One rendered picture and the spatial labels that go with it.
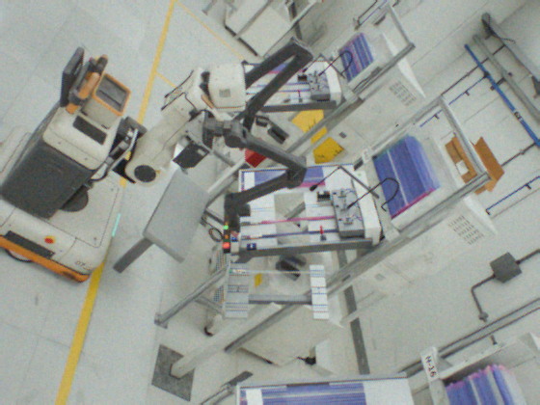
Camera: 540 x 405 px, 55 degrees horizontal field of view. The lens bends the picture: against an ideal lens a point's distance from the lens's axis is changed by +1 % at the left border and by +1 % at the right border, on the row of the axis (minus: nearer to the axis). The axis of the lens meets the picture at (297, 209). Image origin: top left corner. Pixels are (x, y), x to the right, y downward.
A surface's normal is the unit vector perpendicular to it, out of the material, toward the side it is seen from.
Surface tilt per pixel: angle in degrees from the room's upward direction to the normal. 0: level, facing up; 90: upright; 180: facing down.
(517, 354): 90
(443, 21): 90
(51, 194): 90
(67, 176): 90
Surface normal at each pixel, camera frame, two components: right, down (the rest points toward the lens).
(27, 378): 0.71, -0.56
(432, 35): 0.08, 0.66
